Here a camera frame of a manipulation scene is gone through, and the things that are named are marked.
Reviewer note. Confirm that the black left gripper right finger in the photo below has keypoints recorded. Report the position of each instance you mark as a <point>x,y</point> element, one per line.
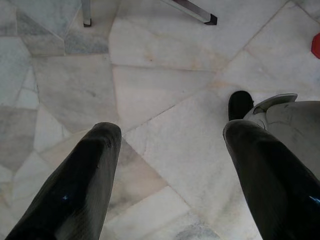
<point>275,187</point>

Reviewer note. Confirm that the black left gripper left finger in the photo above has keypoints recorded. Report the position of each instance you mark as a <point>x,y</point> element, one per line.
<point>75,187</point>

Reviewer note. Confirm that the red plastic stool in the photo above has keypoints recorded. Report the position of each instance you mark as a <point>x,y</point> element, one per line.
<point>316,46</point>

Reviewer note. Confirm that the silver metal clothes rack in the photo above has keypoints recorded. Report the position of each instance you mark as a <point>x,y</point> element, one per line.
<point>87,12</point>

